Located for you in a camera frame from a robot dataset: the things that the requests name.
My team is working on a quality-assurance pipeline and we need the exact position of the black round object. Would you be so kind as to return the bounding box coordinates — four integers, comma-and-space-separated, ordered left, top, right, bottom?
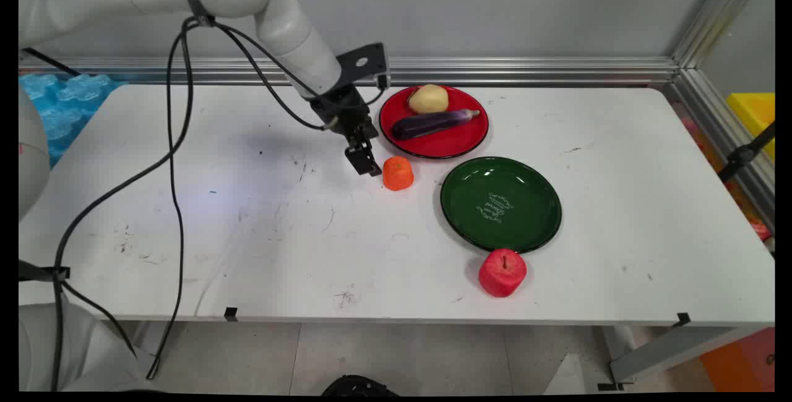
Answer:
321, 375, 400, 397

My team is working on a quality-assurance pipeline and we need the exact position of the grey table leg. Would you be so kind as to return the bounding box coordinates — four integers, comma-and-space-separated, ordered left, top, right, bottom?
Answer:
597, 326, 749, 391

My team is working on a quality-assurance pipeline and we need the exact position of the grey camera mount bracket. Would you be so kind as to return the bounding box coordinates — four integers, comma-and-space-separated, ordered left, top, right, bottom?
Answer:
335, 43, 391, 90

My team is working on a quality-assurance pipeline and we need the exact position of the yellow plastic box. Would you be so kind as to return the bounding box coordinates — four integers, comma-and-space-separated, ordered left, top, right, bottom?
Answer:
726, 92, 775, 161

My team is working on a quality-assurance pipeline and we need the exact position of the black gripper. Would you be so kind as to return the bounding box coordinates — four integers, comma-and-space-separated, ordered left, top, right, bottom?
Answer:
309, 85, 382, 177

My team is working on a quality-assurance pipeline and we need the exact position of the red plate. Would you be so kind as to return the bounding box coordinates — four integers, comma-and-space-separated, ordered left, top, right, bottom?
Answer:
379, 85, 489, 160

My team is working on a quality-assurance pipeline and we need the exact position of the long aluminium frame rail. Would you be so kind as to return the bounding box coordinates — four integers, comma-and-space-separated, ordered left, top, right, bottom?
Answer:
19, 57, 681, 87

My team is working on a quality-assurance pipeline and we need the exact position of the blue bubble wrap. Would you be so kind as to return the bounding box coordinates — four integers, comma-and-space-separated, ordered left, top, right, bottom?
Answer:
19, 73, 127, 168

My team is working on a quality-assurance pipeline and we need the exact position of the thick black cable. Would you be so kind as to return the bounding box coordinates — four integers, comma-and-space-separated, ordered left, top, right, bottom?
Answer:
49, 17, 202, 392

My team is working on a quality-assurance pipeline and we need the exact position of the black stand pole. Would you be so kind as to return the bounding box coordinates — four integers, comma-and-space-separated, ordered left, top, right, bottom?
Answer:
718, 122, 775, 182

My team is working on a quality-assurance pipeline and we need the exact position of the thin black cable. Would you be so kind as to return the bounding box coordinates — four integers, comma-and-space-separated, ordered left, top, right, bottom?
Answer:
146, 19, 200, 381

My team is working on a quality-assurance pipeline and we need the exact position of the dark green plate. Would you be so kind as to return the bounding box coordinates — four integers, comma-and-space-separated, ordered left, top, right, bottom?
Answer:
440, 156, 562, 254

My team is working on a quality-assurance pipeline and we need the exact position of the angled aluminium frame rail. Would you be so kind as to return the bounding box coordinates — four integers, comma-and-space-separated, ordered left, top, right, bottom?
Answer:
662, 0, 775, 229

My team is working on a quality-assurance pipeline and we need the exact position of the red apple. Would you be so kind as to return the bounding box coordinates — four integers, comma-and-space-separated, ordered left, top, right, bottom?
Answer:
478, 249, 528, 298

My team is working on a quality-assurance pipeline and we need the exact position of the orange box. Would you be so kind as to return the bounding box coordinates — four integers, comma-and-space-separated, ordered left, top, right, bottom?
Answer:
699, 328, 775, 392

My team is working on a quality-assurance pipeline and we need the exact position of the yellow potato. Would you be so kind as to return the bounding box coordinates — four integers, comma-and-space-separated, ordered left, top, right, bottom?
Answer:
408, 84, 450, 115

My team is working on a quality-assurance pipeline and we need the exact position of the purple eggplant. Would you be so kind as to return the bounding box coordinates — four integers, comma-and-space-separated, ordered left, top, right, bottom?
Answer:
392, 108, 481, 141

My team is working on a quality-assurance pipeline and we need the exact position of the black base strap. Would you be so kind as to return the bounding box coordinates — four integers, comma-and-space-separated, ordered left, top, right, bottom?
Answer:
19, 260, 71, 283

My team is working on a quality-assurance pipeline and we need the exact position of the orange carrot piece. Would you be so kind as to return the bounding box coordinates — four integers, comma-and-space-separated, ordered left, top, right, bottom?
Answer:
382, 156, 415, 192

